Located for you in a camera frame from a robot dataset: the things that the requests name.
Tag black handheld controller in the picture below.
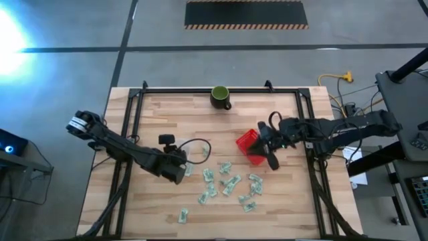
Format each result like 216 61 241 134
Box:
409 132 428 151

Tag black box with blue light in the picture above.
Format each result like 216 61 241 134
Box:
0 129 29 158

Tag dark mug with green interior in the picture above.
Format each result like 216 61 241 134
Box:
209 85 233 110

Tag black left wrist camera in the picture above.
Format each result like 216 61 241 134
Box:
158 133 177 154

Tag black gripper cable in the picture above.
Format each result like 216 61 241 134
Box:
177 138 212 165
268 110 284 132

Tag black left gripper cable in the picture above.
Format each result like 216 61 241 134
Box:
177 138 212 165

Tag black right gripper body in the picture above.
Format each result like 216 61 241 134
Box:
259 120 285 152

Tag black floor cables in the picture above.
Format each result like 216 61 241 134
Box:
330 76 385 118

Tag black keyboard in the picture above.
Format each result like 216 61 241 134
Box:
409 175 428 218

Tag yellow extension cord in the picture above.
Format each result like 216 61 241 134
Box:
317 70 354 118

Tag black aluminium table frame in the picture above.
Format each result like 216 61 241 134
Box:
82 80 362 241

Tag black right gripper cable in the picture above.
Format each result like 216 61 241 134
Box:
268 110 284 132

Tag black support bar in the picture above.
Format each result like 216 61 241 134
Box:
347 142 407 177

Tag white paper sheet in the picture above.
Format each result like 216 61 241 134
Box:
341 146 368 187

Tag black hazard-striped floor mat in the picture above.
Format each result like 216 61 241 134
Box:
184 0 309 30

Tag grey side table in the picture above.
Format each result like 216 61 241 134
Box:
374 68 428 162

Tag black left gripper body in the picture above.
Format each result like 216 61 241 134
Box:
146 150 187 185

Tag dark side stand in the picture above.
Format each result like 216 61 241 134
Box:
0 140 54 206

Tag black round pole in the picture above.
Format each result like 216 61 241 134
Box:
389 46 428 84

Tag red plastic mesh basket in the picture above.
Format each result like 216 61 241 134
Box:
235 128 268 167

